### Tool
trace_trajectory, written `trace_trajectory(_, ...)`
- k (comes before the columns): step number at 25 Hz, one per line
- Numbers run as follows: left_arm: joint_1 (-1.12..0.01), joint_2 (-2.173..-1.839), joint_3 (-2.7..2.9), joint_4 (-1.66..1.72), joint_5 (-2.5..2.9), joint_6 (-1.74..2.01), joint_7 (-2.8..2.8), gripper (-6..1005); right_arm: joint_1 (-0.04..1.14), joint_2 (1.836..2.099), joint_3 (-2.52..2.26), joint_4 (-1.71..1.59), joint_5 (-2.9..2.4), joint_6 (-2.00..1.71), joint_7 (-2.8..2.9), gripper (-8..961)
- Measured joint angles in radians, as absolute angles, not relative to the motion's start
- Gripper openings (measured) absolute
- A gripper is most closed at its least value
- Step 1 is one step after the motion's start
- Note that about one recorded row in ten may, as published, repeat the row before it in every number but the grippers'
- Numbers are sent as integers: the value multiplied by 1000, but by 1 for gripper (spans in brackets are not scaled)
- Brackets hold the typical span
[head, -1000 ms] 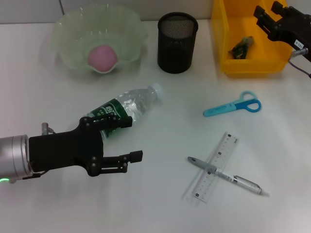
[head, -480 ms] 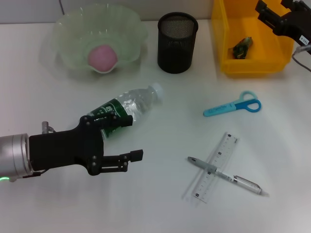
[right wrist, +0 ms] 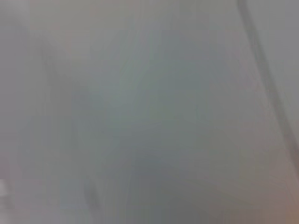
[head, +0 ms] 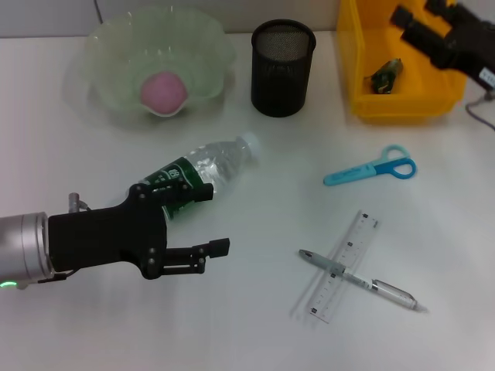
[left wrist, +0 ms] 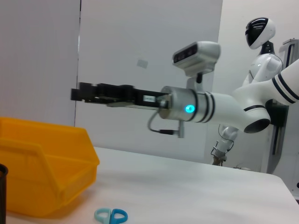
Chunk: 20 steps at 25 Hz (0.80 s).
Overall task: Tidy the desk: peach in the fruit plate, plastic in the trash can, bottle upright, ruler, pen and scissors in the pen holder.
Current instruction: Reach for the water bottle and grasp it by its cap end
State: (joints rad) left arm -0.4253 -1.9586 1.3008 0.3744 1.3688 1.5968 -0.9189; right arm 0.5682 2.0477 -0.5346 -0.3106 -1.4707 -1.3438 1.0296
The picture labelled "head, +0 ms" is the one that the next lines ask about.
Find dark right gripper cable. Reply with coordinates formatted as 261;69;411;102
465;91;495;131

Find yellow plastic bin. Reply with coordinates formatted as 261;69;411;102
335;0;473;124

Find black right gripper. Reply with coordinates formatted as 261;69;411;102
389;0;495;90

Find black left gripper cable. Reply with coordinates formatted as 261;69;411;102
36;270;77;285

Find clear plastic ruler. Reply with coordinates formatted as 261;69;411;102
307;210;381;324

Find black mesh pen holder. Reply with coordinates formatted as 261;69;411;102
250;19;317;118

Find blue capped scissors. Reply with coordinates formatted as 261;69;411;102
323;144;418;187

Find clear grey pen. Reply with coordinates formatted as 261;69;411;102
298;249;428;314

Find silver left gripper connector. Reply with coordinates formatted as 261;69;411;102
68;192;90;213

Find translucent green fruit plate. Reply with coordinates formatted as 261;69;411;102
63;4;237;131

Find clear green-label water bottle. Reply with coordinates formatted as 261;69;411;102
137;131;261;224

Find green plastic wrapper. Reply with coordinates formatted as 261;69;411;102
362;57;405;95

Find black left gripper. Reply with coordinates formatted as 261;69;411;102
46;179;231;281

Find pink peach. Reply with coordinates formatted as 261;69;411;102
139;70;189;116

